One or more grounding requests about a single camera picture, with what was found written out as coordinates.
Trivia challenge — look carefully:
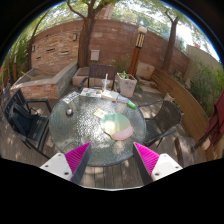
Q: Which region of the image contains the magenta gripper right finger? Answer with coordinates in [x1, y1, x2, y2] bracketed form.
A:
[133, 142, 159, 185]

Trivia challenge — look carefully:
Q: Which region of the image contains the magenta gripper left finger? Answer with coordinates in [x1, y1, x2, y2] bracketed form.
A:
[65, 142, 92, 184]

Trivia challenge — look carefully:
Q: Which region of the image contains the pastel green pink mouse pad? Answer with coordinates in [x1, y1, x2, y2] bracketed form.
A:
[100, 113, 134, 140]

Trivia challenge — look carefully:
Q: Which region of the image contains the wicker chair at right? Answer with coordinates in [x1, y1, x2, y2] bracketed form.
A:
[140, 99, 182, 146]

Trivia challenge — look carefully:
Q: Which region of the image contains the round glass patio table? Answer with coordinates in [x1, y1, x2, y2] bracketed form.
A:
[49, 96, 146, 166]

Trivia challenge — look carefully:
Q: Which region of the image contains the yellow sticky note card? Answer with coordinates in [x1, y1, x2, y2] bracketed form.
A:
[94, 109, 107, 118]

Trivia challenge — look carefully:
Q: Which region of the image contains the green marker bottle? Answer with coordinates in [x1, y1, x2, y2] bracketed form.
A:
[127, 101, 137, 109]

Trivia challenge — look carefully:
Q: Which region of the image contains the dark chair at left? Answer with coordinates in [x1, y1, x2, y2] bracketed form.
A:
[3, 89, 52, 158]

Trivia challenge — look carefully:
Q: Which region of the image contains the printed paper sheet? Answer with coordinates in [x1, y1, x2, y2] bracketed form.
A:
[62, 91, 79, 104]

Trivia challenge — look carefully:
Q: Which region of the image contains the colourful magazine on table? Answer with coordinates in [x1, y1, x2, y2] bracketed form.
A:
[80, 88, 102, 98]

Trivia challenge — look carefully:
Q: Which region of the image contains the curved wooden bench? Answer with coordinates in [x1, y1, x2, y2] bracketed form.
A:
[150, 68, 214, 161]

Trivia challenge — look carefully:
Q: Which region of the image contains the red folded umbrella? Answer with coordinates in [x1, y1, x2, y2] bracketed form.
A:
[192, 89, 224, 151]

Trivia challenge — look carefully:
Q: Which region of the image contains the white open book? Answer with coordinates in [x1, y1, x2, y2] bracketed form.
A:
[101, 90, 119, 102]

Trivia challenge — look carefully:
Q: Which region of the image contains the white square planter pot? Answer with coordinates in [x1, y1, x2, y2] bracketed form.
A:
[116, 73, 137, 97]

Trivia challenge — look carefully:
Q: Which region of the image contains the clear plastic cup with straw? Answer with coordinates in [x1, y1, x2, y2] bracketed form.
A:
[102, 73, 110, 91]

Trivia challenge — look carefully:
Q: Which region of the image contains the stone raised planter box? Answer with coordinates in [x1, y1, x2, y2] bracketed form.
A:
[10, 63, 77, 99]

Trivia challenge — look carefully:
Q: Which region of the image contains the brown chair behind table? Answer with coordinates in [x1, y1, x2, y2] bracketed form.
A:
[78, 64, 120, 91]

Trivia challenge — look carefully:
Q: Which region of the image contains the central tree trunk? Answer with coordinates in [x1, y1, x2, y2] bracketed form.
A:
[66, 0, 116, 69]

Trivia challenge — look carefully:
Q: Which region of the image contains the right tree trunk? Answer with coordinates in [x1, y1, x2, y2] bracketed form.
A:
[161, 9, 179, 72]

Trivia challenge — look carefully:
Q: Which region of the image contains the wooden lamp post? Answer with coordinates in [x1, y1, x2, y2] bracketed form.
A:
[128, 27, 147, 75]

